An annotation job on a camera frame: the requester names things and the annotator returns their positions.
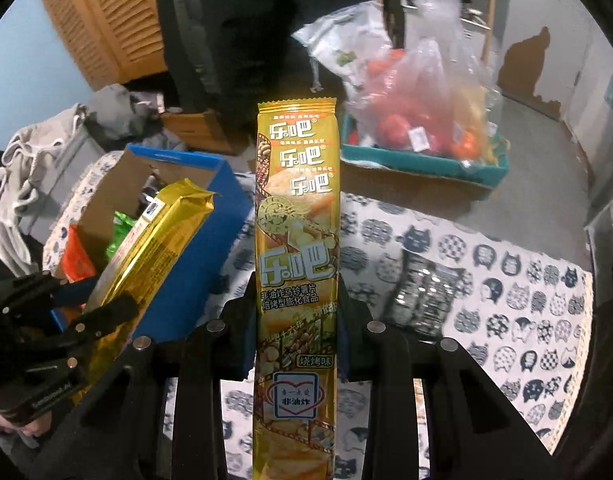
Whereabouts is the dark grey garment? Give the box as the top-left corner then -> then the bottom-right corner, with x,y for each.
85,84 -> 168,137

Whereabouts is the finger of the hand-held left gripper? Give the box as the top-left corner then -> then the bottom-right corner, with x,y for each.
60,293 -> 140,347
15,271 -> 98,308

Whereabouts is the blue rimmed cardboard box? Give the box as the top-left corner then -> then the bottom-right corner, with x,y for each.
50,143 -> 253,345

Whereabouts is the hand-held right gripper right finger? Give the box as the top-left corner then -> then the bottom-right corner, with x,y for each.
339,291 -> 558,480

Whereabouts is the black hanging coat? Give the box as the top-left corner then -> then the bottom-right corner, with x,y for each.
153,0 -> 388,117

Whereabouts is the small brown cardboard box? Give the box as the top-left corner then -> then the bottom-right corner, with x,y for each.
160,108 -> 258,157

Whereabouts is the green snack packet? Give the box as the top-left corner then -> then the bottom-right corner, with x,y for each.
105,209 -> 140,262

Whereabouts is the shiny dark snack packet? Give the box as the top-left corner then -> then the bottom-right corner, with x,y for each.
388,251 -> 465,340

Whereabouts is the grey hanging jacket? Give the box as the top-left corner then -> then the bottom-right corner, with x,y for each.
174,0 -> 227,111

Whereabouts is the wooden louvred door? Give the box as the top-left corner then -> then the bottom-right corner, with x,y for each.
33,0 -> 170,93

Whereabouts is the wooden rack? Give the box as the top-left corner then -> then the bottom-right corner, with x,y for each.
373,0 -> 500,62

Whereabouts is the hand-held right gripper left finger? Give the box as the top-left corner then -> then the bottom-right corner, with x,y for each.
29,271 -> 260,480

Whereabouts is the cat print cloth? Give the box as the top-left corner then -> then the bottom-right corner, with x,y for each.
40,150 -> 595,480

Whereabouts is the teal rimmed cardboard box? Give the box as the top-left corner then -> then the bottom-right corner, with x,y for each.
338,112 -> 511,202

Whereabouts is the clear bag of tomatoes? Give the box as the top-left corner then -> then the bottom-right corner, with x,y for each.
345,49 -> 437,152

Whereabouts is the long yellow chips packet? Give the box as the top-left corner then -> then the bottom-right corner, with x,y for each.
253,97 -> 343,480

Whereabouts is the orange red snack packet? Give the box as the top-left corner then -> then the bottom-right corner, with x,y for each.
60,223 -> 98,284

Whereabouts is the light grey hoodie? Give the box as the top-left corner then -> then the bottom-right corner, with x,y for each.
0,104 -> 95,264

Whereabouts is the shiny gold snack packet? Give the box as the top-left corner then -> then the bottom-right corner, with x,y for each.
71,178 -> 218,407

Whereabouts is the person's left hand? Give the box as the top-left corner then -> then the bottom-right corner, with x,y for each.
0,406 -> 53,442

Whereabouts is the white plastic bag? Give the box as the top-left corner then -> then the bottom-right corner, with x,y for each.
292,2 -> 395,92

